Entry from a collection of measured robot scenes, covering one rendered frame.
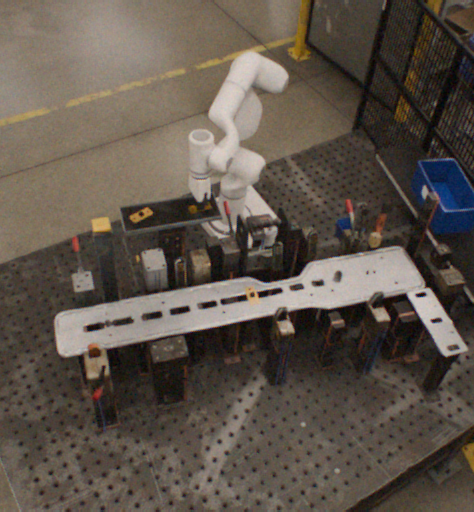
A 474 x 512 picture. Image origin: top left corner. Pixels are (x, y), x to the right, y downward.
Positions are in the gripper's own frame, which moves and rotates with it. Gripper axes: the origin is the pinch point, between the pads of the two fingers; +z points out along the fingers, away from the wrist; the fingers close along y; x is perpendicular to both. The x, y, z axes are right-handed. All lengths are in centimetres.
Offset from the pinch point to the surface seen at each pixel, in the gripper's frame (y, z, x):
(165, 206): -5.6, 2.5, -11.7
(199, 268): 20.8, 11.4, -8.9
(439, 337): 78, 18, 59
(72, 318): 19, 19, -57
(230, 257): 18.9, 13.2, 4.6
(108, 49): -307, 119, 53
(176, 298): 25.2, 18.5, -19.9
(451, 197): 23, 15, 107
